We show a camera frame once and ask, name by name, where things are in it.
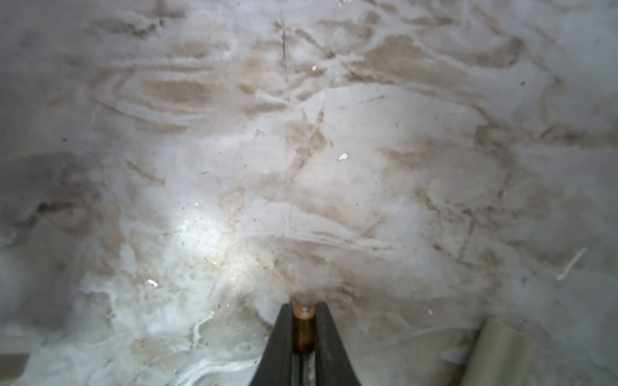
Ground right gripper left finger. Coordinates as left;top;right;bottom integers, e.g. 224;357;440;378
249;303;294;386

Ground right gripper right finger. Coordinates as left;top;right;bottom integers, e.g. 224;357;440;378
314;302;361;386

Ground black copper AAA battery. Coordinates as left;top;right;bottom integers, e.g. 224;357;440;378
292;303;315;354

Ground beige battery cover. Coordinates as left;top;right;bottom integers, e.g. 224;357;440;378
460;318;536;386

